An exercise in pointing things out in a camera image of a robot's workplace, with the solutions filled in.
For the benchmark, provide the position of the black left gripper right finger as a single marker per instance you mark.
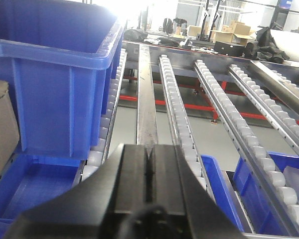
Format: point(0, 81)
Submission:
point(192, 212)

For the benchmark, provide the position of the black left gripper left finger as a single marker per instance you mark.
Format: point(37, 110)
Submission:
point(104, 206)

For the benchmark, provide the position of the black equipment case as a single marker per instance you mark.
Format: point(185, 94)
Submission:
point(228, 48)

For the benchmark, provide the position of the white roller conveyor track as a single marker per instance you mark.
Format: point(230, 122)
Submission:
point(181, 131)

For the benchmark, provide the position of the flat steel guide rail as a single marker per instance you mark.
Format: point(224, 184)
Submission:
point(146, 111)

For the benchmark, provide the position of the brown cardboard box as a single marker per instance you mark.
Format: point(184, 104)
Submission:
point(9, 132)

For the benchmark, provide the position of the blue bin lower left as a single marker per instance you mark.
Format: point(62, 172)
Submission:
point(32, 180)

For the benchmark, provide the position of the red steel floor frame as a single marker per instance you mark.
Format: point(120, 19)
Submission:
point(194, 98)

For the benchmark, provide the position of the blue bin lower right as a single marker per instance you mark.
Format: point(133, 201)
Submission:
point(253, 198)

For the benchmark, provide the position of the large blue plastic bin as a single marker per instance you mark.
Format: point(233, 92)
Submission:
point(58, 57)

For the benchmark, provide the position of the stack of cardboard boxes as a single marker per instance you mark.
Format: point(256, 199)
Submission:
point(236, 32)

